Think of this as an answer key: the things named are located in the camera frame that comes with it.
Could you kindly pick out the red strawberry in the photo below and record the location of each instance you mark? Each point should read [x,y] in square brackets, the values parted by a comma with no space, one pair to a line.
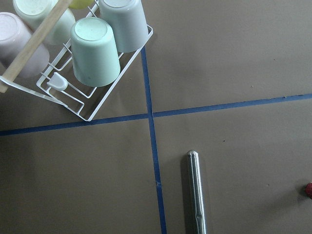
[308,190]

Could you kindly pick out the mint green cup on rack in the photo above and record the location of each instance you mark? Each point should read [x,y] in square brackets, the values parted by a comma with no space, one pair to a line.
[94,52]

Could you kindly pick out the grey cup on rack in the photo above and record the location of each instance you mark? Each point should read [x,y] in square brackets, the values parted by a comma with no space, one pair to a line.
[128,21]

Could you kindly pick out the yellow cup on rack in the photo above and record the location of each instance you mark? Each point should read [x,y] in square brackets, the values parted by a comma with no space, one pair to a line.
[80,4]

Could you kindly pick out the pink cup on rack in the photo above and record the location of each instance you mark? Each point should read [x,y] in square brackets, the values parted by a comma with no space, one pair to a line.
[14,35]

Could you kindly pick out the white wire cup rack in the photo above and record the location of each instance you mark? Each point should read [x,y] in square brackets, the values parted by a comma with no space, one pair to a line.
[57,82]

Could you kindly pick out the wooden rack handle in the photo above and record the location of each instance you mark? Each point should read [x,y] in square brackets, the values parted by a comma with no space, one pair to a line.
[33,43]

